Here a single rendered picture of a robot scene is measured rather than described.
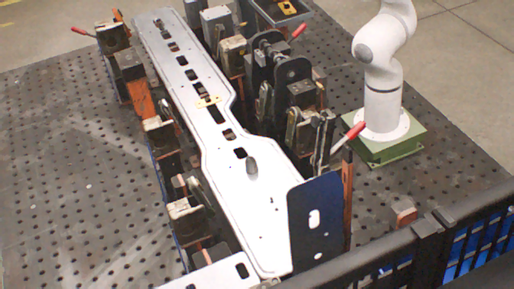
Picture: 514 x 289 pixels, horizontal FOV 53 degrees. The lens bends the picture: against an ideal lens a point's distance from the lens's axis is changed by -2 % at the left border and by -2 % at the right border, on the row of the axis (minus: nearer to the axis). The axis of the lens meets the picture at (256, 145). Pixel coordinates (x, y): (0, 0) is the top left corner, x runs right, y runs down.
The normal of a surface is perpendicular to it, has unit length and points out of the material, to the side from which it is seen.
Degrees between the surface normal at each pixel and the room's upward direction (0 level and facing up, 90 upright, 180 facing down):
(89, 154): 0
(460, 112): 0
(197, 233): 90
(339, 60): 0
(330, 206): 90
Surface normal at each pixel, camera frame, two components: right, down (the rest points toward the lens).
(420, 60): -0.11, -0.73
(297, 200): 0.40, 0.59
